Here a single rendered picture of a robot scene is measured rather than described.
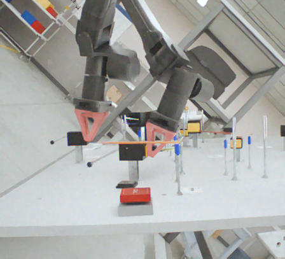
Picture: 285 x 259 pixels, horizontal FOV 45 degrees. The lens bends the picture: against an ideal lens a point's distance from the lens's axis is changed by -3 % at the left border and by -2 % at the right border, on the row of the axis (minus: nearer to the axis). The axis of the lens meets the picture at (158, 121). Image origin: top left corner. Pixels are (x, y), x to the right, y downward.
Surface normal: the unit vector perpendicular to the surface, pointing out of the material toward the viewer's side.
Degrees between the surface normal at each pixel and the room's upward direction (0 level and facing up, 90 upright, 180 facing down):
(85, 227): 90
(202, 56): 90
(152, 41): 106
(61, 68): 90
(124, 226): 90
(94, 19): 127
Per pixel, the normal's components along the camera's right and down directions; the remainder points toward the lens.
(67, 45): 0.04, 0.07
